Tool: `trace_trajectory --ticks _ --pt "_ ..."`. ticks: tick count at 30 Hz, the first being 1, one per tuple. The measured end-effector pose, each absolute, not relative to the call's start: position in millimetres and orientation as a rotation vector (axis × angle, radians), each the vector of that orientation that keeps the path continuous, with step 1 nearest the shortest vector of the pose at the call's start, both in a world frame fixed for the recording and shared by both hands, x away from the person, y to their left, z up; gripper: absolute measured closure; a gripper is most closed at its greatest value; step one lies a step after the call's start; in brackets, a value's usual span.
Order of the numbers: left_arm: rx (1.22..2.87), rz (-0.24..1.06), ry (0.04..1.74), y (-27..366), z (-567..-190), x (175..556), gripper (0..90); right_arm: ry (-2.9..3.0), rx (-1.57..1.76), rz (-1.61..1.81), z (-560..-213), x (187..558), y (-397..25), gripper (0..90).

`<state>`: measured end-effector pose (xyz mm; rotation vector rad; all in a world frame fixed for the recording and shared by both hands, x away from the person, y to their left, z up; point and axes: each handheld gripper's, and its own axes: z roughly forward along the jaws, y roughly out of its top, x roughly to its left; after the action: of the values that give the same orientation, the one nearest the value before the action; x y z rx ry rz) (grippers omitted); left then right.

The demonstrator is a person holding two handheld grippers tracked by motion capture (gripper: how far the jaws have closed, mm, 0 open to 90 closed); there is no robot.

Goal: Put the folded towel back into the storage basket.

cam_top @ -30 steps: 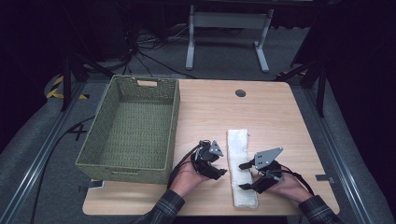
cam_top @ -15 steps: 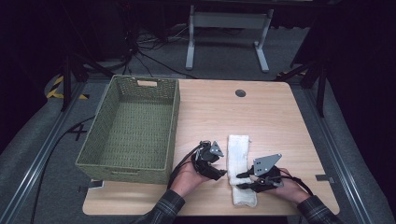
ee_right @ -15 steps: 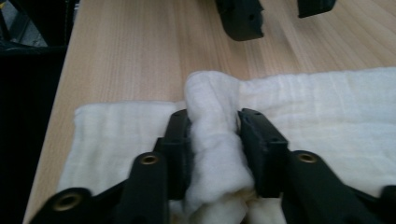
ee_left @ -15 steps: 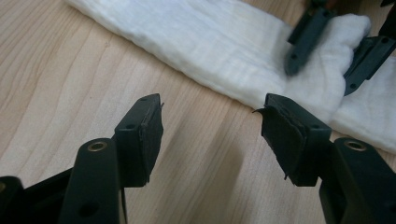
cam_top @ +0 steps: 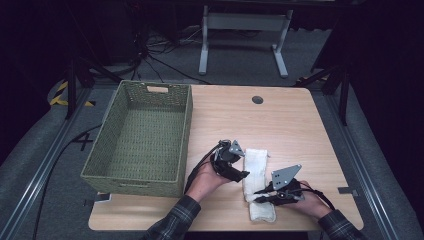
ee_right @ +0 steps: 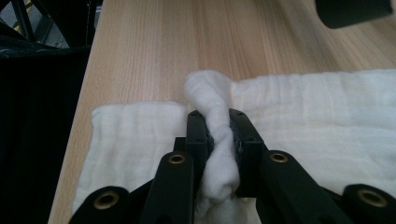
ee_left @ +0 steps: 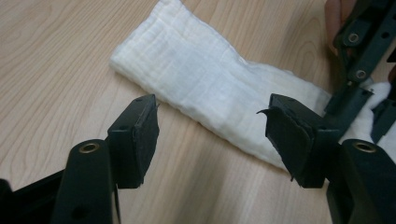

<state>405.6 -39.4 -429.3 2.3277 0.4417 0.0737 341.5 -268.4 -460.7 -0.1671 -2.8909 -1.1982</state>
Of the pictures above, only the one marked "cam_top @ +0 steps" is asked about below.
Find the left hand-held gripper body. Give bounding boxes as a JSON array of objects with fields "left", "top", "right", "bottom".
[{"left": 210, "top": 138, "right": 247, "bottom": 175}]

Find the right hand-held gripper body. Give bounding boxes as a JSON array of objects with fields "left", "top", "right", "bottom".
[{"left": 270, "top": 163, "right": 307, "bottom": 205}]

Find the white cloth with bear print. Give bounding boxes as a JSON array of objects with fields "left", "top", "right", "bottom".
[{"left": 241, "top": 147, "right": 278, "bottom": 224}]

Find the green woven basket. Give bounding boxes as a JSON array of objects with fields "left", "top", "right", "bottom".
[{"left": 80, "top": 79, "right": 194, "bottom": 199}]

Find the person's left hand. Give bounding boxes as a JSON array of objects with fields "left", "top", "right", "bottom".
[{"left": 185, "top": 161, "right": 235, "bottom": 204}]

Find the person's right hand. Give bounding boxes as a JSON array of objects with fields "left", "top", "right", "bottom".
[{"left": 289, "top": 180, "right": 334, "bottom": 221}]

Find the small grey tape piece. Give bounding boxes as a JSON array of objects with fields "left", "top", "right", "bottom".
[{"left": 337, "top": 186, "right": 360, "bottom": 197}]

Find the black tripod stand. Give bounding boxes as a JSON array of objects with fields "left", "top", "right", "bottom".
[
  {"left": 64, "top": 55, "right": 125, "bottom": 121},
  {"left": 293, "top": 61, "right": 352, "bottom": 127}
]

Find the yellow and black floor tape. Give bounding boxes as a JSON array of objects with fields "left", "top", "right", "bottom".
[{"left": 49, "top": 80, "right": 97, "bottom": 108}]

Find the left hand-held gripper black cable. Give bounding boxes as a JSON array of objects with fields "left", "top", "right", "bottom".
[{"left": 183, "top": 139, "right": 231, "bottom": 195}]

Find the hand-held gripper black cable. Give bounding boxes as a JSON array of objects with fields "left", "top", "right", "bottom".
[
  {"left": 299, "top": 186, "right": 336, "bottom": 211},
  {"left": 183, "top": 139, "right": 231, "bottom": 195}
]

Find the right hand-held gripper black cable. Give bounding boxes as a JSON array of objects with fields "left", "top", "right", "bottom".
[{"left": 299, "top": 186, "right": 336, "bottom": 211}]

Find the grey metal floor rail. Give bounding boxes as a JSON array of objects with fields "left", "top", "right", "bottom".
[
  {"left": 0, "top": 87, "right": 93, "bottom": 240},
  {"left": 324, "top": 94, "right": 402, "bottom": 240}
]

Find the bundle of black floor cables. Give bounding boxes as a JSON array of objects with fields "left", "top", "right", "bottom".
[{"left": 128, "top": 26, "right": 214, "bottom": 86}]

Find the white metal desk frame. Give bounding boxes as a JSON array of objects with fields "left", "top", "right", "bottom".
[{"left": 198, "top": 4, "right": 294, "bottom": 79}]

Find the long black floor cable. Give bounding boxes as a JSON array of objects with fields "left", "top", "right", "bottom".
[{"left": 32, "top": 123, "right": 103, "bottom": 240}]

